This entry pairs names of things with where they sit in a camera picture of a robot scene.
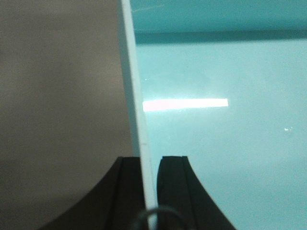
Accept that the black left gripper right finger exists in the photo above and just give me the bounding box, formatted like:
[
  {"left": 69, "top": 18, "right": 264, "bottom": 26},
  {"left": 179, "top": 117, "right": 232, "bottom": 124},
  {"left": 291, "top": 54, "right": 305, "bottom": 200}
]
[{"left": 157, "top": 156, "right": 235, "bottom": 230}]

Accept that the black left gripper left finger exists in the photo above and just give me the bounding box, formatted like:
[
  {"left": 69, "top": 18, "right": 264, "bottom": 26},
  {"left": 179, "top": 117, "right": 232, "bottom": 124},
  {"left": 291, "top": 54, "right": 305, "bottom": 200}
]
[{"left": 42, "top": 157, "right": 145, "bottom": 230}]

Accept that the light blue plastic bin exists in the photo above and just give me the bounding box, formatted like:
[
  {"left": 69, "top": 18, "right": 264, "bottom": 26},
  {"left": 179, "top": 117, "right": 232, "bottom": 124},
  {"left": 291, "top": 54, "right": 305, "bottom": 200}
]
[{"left": 118, "top": 0, "right": 307, "bottom": 230}]

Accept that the black cable loop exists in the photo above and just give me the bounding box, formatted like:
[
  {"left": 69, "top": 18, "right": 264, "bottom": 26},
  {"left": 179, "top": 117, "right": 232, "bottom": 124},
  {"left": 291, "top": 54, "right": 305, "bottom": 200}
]
[{"left": 133, "top": 206, "right": 185, "bottom": 230}]

